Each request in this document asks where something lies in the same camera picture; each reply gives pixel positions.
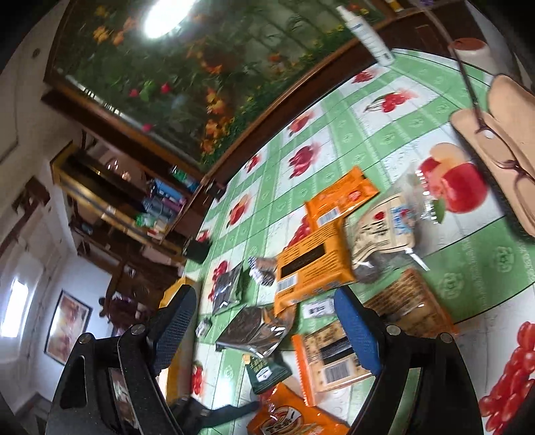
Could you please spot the clear printed snack packet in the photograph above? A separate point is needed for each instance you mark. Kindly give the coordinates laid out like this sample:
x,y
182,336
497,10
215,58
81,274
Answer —
x,y
384,230

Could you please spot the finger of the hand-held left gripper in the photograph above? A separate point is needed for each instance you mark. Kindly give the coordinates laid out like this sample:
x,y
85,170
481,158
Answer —
x,y
225,412

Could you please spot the thin-framed eyeglasses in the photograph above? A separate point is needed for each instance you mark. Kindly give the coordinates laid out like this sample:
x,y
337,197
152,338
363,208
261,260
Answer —
x,y
480,121

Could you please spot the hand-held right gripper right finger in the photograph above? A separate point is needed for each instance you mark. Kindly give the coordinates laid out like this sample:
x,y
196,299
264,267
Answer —
x,y
359,338

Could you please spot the framed wall picture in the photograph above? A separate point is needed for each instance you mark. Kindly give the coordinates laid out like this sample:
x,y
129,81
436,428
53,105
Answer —
x,y
67,328

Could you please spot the dark foil snack packet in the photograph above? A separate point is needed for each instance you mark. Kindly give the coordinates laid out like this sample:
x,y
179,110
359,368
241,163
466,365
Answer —
x,y
228,288

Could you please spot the beige open glasses case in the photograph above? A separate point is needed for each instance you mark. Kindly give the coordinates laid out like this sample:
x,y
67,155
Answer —
x,y
508,113

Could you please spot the white paper roll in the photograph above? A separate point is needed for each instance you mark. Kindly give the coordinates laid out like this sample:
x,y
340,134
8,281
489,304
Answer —
x,y
474,52

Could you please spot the silver foil snack packet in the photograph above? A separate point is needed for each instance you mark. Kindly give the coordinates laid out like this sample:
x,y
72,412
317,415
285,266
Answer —
x,y
250,330

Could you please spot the green fruit-print tablecloth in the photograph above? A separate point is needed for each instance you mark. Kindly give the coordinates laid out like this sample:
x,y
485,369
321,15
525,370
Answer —
x,y
459,267

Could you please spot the small white candy packet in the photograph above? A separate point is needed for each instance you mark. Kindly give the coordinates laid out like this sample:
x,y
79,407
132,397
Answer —
x,y
267,274
205,327

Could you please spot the small dotted candy packet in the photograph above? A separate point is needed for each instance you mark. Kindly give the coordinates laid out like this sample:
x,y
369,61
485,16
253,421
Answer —
x,y
253,262
317,310

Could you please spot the black box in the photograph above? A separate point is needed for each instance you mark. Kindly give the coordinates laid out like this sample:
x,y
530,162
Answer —
x,y
196,251

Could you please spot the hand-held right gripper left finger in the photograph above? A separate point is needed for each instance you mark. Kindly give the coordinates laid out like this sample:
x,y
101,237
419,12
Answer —
x,y
177,326

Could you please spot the orange snack bag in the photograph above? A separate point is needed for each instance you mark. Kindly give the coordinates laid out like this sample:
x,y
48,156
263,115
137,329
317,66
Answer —
x,y
292,414

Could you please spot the blue thermos bottle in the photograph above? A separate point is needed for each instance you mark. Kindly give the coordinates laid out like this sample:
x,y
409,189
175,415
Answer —
x,y
163,191

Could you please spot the small green snack packet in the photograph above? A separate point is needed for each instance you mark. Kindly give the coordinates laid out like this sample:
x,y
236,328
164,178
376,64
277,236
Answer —
x,y
265,372

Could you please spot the orange snack packet with barcode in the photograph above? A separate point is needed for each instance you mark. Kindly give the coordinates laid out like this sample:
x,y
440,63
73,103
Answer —
x,y
342,194

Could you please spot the green and white packet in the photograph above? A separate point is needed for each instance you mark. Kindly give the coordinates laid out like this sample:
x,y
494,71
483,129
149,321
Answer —
x,y
147,219

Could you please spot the large orange black-band packet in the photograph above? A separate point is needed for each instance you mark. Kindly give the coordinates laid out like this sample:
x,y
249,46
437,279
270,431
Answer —
x,y
309,272

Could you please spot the wooden shelf unit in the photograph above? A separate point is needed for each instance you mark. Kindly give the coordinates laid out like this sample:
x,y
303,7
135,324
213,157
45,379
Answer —
x,y
104,188

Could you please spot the bright window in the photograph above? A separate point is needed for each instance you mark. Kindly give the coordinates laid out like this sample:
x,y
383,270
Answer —
x,y
16,309

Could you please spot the wooden chair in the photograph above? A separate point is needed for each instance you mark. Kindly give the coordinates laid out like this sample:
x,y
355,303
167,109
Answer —
x,y
129,288

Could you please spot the orange-edged cracker packet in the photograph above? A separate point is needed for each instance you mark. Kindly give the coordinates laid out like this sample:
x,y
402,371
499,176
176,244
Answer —
x,y
324,359
411,301

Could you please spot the yellow cardboard box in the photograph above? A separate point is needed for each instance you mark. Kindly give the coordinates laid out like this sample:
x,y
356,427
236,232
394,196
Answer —
x,y
175,385

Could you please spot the white spray bottle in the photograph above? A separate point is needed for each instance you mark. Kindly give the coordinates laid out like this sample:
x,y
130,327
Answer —
x,y
370,35

